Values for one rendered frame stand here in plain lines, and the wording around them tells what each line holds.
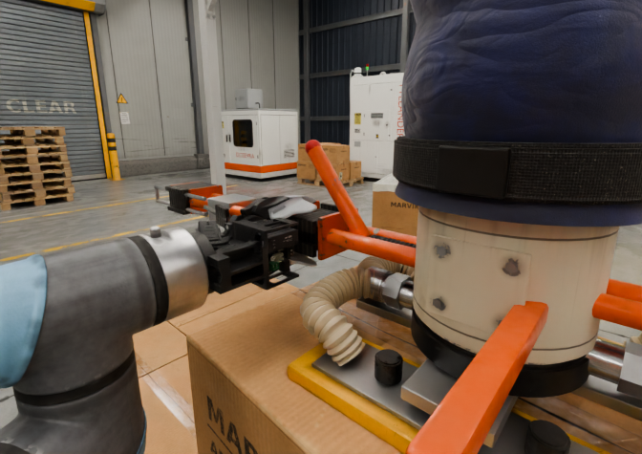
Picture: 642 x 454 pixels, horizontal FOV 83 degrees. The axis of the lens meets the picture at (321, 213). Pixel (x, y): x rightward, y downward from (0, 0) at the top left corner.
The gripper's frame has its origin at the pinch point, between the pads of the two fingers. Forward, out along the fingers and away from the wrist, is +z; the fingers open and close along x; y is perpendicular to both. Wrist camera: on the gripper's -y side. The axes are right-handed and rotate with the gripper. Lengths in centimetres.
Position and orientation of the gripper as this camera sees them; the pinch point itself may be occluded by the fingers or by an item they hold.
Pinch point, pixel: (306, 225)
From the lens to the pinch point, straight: 54.8
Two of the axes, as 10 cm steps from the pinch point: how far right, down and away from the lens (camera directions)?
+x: 0.0, -9.7, -2.4
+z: 6.7, -1.8, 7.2
